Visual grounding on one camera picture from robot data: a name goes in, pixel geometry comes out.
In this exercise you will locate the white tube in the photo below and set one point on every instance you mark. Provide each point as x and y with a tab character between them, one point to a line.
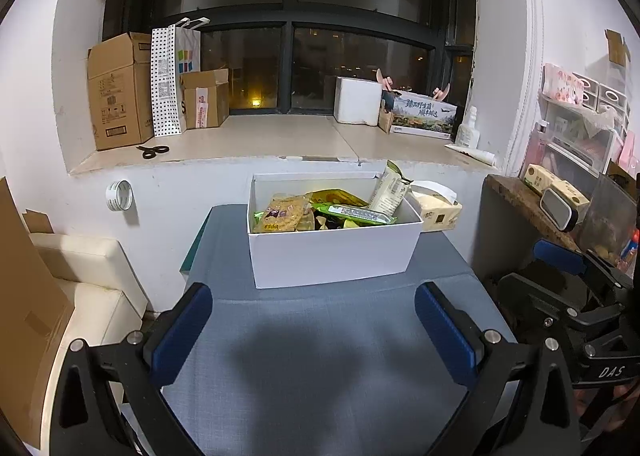
472	154

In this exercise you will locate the flat cardboard sheet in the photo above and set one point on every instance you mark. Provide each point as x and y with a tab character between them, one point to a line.
30	311

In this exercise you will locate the clear plastic drawer organizer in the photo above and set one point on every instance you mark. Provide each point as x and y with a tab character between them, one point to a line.
585	135

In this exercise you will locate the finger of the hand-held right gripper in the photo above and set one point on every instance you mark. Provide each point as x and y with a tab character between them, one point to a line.
537	301
557	255

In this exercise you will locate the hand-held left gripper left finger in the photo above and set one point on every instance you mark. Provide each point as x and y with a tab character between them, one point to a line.
182	331

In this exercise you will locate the landscape print box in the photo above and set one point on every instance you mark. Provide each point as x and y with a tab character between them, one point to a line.
425	115

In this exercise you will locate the cream tissue box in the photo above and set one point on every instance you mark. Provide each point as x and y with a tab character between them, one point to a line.
540	178

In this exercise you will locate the small open cardboard box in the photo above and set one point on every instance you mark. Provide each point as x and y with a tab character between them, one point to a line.
205	98

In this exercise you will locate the white tape roll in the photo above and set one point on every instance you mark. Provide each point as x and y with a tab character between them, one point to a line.
120	195

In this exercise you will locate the pink floral packet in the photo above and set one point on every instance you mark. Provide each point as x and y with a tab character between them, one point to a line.
565	85

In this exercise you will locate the dotted white paper bag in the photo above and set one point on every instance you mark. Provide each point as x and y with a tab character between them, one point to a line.
167	85

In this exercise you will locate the black scissors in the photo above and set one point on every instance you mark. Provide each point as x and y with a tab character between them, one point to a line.
150	150

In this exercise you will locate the large cardboard box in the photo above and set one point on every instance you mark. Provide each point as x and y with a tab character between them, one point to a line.
117	90

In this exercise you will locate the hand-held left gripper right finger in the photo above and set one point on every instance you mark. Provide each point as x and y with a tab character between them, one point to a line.
445	331

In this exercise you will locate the yellow tissue pack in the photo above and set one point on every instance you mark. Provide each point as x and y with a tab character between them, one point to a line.
435	211

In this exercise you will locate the yellow-brown snack packet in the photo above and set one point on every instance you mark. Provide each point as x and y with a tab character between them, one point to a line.
285	213

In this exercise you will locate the brown stone shelf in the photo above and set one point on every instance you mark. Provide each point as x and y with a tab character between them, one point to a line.
515	201

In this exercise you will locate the yellow snack packet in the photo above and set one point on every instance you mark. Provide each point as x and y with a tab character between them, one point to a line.
337	197

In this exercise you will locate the white black-framed device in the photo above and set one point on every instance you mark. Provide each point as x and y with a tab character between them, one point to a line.
559	208

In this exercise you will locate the blue-grey tablecloth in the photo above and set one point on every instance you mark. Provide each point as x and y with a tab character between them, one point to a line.
325	351

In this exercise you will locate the white cushioned seat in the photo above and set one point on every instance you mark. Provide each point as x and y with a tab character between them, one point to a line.
85	276

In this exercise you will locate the white foam box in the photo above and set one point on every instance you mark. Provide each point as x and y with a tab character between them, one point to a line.
357	100

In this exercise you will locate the white bottle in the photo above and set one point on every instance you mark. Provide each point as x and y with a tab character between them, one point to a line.
467	130

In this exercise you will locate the brown cardboard wall piece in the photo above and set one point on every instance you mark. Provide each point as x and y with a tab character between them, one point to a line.
617	48

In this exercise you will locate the clear snack container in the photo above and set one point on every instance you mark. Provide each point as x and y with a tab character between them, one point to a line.
610	221

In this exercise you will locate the green white-label snack packet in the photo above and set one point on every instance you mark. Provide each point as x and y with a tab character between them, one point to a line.
355	214

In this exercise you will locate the pink figurine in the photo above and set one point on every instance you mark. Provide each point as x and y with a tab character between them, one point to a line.
387	80
442	93

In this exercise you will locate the tall cream snack bag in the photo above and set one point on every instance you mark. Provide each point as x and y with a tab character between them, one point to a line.
390	188

